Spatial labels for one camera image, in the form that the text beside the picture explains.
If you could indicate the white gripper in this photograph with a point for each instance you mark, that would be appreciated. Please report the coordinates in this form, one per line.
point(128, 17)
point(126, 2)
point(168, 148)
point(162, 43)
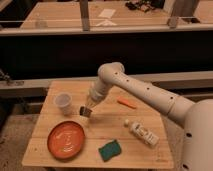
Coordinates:
point(98, 91)

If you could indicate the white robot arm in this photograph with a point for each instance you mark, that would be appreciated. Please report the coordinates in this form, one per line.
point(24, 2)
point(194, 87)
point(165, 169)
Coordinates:
point(196, 118)

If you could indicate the clear plastic cup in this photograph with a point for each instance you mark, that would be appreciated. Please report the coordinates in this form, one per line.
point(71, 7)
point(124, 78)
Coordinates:
point(63, 102)

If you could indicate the orange plate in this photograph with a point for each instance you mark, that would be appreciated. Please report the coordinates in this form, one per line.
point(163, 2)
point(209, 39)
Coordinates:
point(66, 140)

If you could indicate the orange carrot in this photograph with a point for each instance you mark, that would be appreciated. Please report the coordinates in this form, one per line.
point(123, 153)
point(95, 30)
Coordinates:
point(127, 103)

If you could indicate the green sponge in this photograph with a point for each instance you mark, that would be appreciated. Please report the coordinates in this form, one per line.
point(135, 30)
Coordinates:
point(110, 150)

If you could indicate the white bottle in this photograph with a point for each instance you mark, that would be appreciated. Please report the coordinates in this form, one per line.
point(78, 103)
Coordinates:
point(145, 135)

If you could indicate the white paper sheet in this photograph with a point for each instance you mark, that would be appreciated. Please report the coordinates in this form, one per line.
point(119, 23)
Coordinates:
point(107, 13)

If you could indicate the grey metal post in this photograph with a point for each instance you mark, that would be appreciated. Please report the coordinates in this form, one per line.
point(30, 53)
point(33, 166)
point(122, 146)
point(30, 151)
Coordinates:
point(84, 10)
point(185, 10)

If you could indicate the black cables clutter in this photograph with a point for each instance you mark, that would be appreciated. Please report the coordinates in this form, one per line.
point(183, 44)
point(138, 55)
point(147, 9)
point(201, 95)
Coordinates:
point(144, 5)

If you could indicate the grey metal post right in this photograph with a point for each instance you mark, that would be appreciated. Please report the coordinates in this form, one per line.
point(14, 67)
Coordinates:
point(185, 10)

